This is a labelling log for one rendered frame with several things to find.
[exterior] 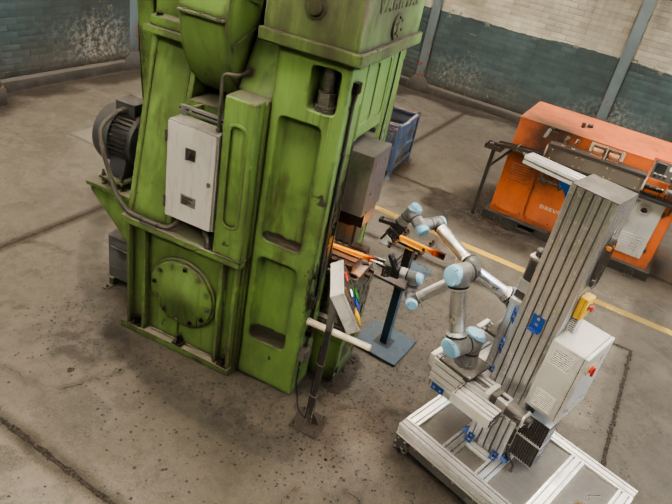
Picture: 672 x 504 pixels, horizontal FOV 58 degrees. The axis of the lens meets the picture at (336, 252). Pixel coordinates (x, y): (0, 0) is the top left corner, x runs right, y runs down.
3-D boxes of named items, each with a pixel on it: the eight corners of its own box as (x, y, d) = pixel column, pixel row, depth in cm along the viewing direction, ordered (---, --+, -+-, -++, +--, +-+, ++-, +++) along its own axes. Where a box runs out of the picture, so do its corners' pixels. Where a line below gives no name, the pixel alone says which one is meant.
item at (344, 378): (376, 361, 469) (377, 360, 468) (346, 407, 422) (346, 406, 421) (331, 341, 480) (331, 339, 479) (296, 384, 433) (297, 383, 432)
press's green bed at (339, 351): (352, 354, 470) (364, 307, 446) (332, 383, 440) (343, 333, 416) (290, 327, 485) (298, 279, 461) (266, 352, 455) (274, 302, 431)
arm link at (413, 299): (481, 282, 368) (410, 314, 385) (479, 272, 377) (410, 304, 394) (472, 268, 363) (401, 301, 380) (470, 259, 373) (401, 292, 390)
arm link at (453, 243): (494, 268, 334) (443, 210, 361) (480, 271, 328) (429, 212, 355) (484, 282, 342) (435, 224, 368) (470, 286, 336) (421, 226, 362)
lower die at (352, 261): (362, 262, 413) (364, 251, 409) (350, 275, 397) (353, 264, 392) (307, 240, 425) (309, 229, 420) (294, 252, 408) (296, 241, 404)
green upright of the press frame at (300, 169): (306, 374, 443) (371, 58, 324) (289, 395, 422) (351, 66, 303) (254, 350, 455) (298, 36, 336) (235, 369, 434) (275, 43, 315)
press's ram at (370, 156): (383, 196, 401) (397, 140, 380) (361, 218, 369) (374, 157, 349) (326, 176, 412) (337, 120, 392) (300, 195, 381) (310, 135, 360)
